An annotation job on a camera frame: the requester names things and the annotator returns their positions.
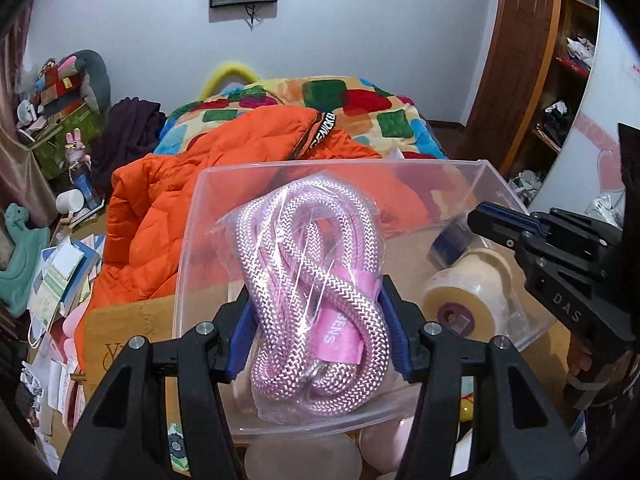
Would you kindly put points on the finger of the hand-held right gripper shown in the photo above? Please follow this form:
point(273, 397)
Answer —
point(500, 227)

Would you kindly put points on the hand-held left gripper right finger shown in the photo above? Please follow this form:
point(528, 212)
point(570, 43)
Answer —
point(396, 332)

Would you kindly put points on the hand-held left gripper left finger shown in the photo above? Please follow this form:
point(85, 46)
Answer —
point(239, 332)

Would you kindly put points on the clear packing tape roll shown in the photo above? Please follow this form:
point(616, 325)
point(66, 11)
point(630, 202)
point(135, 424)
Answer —
point(475, 290)

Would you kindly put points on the clear plastic storage box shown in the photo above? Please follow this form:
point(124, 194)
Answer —
point(210, 240)

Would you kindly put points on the person's right hand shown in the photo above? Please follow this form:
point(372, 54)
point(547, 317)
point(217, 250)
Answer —
point(580, 357)

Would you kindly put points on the blue tape roll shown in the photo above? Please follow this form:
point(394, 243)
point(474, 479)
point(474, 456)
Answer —
point(450, 242)

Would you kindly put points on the brown cardboard box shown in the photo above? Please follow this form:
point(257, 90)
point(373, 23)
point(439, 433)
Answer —
point(117, 332)

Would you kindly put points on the translucent white lid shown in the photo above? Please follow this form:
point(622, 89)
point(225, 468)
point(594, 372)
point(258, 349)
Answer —
point(300, 460)

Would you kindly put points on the orange down jacket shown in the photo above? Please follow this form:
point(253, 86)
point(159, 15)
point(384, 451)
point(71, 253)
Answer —
point(165, 210)

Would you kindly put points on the wooden shelf unit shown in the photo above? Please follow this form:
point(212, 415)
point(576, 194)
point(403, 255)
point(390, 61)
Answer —
point(565, 90)

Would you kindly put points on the brown wooden door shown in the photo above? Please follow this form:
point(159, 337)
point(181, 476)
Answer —
point(515, 60)

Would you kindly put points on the white board with pink heart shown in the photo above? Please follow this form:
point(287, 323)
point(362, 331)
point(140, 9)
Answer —
point(607, 90)

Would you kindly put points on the colourful checked blanket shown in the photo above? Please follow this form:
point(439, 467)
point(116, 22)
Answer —
point(360, 105)

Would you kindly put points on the pile of papers and booklets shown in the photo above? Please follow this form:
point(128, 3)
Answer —
point(60, 280)

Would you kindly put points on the white mug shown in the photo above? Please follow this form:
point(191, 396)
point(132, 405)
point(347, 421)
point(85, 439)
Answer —
point(69, 202)

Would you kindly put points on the dark purple cloth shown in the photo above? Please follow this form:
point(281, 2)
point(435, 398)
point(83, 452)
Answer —
point(130, 135)

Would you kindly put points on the pink bunny water bottle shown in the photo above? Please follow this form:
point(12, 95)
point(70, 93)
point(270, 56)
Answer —
point(80, 170)

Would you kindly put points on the teal dinosaur plush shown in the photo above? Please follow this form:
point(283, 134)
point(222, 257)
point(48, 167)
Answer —
point(22, 260)

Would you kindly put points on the yellow plush tube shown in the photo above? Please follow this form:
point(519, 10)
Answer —
point(227, 72)

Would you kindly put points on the green patterned box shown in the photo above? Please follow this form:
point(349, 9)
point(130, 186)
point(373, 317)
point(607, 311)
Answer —
point(65, 132)

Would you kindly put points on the grey patchwork plush toy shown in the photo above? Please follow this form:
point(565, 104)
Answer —
point(75, 77)

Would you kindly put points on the brown pink curtain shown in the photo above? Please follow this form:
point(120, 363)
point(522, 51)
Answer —
point(20, 110)

